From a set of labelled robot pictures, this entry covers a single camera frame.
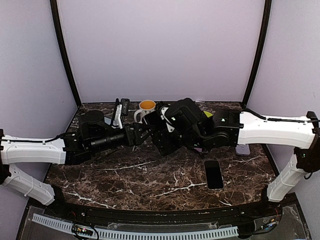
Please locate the black front table rail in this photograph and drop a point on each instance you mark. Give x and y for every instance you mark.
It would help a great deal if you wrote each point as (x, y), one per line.
(234, 215)

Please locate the white slotted cable duct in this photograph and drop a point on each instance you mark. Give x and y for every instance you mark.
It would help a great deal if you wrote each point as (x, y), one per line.
(133, 232)

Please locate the light blue phone case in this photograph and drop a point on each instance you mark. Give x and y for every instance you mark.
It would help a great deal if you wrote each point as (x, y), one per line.
(109, 121)

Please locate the green bowl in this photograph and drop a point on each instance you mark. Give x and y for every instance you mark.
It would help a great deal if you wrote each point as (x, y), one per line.
(208, 114)

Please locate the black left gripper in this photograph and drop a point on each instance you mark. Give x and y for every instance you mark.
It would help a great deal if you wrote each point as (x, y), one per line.
(136, 139)

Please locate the black right frame post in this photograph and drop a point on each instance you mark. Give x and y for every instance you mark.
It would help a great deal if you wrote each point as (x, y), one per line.
(258, 53)

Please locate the clear magsafe phone case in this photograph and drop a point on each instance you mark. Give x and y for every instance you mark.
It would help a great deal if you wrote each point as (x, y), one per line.
(214, 189)

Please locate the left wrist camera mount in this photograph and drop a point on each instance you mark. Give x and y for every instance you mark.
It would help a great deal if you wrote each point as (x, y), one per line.
(121, 110)

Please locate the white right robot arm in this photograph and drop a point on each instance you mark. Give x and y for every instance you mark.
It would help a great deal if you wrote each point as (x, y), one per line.
(184, 124)

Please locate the black left frame post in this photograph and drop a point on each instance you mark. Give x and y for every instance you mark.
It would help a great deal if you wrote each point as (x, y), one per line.
(63, 51)

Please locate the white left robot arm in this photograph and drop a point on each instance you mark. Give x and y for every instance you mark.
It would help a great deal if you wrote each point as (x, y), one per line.
(93, 136)

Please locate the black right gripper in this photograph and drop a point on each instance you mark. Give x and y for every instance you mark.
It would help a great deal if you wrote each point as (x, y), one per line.
(162, 139)

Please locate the white mug orange inside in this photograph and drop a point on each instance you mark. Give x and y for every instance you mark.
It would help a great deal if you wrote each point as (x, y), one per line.
(145, 107)

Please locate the lilac phone case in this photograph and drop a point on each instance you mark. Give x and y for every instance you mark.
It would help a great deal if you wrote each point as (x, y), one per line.
(242, 150)

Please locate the pink phone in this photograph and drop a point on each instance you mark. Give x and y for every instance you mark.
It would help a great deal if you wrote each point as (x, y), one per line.
(200, 150)

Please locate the black frame post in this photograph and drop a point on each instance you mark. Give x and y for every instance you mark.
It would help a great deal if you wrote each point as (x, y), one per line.
(258, 53)
(63, 51)

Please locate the black phone purple edge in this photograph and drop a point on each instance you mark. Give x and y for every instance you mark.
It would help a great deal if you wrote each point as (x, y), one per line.
(155, 121)

